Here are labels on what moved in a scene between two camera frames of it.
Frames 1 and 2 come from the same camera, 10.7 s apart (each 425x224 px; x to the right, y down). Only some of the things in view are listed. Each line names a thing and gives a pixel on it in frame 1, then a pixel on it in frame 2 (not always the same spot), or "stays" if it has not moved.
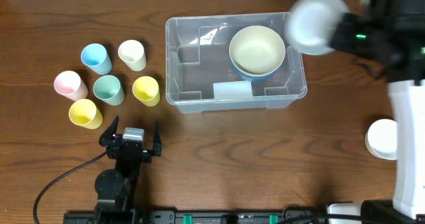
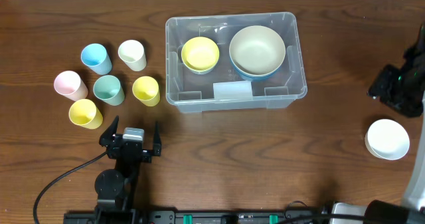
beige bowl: (256, 50) stays
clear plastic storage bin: (232, 62) stays
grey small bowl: (309, 22) to (201, 72)
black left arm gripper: (107, 140) stays
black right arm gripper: (341, 34) to (385, 88)
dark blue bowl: (256, 78) stays
